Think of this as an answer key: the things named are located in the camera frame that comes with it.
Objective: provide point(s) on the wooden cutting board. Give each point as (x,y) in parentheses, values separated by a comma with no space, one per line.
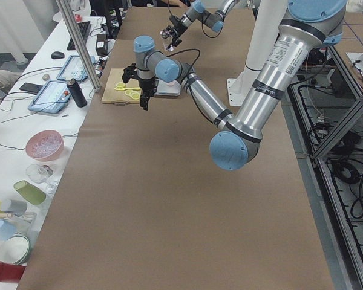
(116,91)

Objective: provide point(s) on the black computer mouse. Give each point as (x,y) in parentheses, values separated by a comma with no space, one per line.
(57,55)

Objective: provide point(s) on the green plastic cup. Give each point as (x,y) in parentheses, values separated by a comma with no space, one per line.
(29,192)

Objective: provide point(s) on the teach pendant tablet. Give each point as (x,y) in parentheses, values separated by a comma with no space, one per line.
(51,99)
(73,68)

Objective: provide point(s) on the light blue cup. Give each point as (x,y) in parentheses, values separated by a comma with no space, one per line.
(7,230)

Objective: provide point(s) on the yellow plastic knife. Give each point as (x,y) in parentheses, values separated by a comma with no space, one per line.
(130,88)

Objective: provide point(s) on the grey plastic cup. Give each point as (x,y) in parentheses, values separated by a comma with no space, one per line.
(16,207)

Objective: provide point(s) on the white camera pillar base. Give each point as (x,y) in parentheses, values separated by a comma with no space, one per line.
(251,60)

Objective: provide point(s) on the white green bowl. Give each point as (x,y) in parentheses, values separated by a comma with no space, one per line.
(16,250)

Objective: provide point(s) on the black smartphone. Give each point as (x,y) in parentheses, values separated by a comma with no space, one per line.
(30,88)

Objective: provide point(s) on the red cylinder container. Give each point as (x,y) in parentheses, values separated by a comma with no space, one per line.
(11,273)

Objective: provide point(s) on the wine glass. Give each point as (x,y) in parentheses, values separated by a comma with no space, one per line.
(40,174)

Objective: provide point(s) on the lone lemon slice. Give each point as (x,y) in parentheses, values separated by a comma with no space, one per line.
(134,95)

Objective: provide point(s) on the pink plastic cup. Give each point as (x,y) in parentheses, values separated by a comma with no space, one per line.
(172,83)

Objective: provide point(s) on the black power adapter box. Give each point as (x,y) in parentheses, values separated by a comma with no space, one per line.
(101,45)

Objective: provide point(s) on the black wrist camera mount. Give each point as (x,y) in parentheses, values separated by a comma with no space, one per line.
(130,72)

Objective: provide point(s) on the lower teach pendant tablet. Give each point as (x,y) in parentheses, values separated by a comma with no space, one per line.
(51,99)

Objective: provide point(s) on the grey digital kitchen scale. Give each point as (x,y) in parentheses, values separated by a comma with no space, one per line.
(164,90)

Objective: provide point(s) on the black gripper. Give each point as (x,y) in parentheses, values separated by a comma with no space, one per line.
(178,26)
(147,85)

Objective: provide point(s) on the aluminium frame post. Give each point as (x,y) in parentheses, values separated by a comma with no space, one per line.
(77,38)

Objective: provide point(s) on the black water bottle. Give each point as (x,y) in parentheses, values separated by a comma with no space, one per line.
(76,92)

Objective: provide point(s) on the glass sauce bottle steel spout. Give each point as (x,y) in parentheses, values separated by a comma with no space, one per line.
(167,38)

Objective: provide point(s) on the pink bowl with ice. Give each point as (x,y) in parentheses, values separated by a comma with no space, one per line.
(46,145)

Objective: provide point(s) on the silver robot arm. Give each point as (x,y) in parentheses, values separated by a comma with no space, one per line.
(287,32)
(211,23)

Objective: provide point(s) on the upper teach pendant tablet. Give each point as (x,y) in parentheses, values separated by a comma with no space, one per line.
(73,68)

